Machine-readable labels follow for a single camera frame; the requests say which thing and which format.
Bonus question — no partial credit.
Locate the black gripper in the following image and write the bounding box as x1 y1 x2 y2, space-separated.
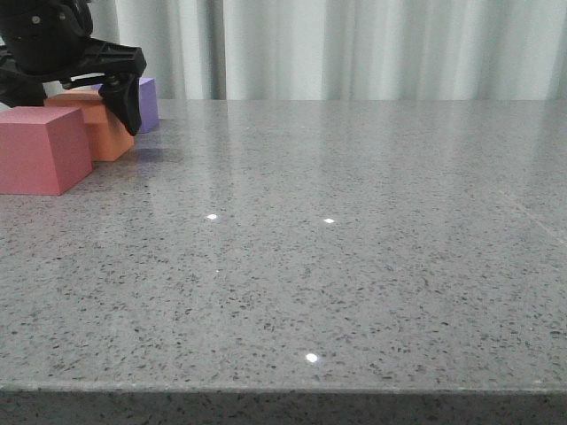
1 1 146 135

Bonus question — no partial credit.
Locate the orange foam cube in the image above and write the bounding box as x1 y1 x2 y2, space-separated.
43 90 135 161

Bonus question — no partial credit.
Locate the red foam cube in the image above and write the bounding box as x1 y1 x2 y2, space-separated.
1 107 92 195

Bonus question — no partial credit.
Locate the pale green curtain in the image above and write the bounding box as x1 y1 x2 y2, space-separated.
89 1 566 100

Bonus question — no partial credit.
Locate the purple foam cube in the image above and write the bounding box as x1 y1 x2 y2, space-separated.
91 78 159 134

